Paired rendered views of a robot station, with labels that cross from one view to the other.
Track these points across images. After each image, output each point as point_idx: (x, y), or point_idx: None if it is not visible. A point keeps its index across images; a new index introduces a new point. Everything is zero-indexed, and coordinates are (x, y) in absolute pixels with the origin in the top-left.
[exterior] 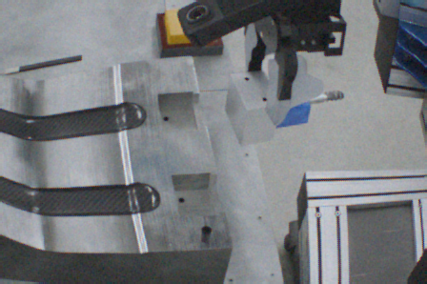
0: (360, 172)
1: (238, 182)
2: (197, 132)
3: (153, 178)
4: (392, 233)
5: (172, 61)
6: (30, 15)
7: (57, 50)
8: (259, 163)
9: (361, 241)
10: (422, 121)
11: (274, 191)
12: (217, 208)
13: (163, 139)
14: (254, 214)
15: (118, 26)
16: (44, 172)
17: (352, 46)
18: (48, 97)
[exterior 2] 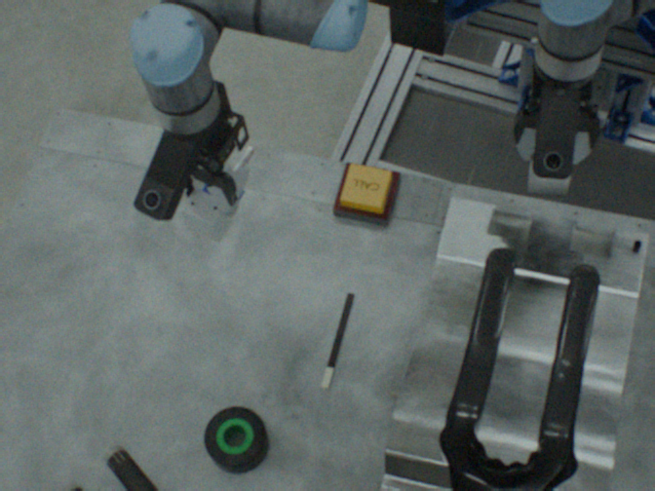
0: (347, 130)
1: None
2: (534, 219)
3: (569, 263)
4: (437, 124)
5: (453, 211)
6: (238, 340)
7: (323, 317)
8: None
9: (427, 160)
10: (476, 28)
11: None
12: (599, 232)
13: (533, 244)
14: (571, 215)
15: (321, 248)
16: (535, 355)
17: (122, 56)
18: (446, 328)
